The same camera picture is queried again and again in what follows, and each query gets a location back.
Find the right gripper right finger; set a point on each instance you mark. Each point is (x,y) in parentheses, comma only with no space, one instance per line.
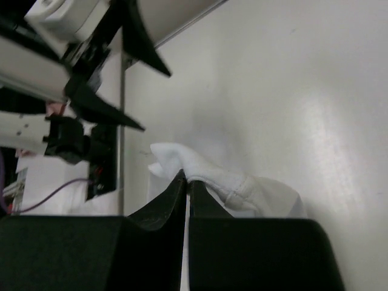
(227,253)

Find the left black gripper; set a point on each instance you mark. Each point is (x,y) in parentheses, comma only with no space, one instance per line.
(84,60)

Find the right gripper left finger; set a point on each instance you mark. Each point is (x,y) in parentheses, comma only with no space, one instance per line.
(142,251)

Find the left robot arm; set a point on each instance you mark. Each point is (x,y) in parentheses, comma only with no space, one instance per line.
(52,53)

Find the white skirt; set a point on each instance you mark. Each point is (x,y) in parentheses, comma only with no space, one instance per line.
(237,191)

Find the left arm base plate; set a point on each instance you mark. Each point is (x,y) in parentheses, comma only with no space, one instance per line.
(103,165)

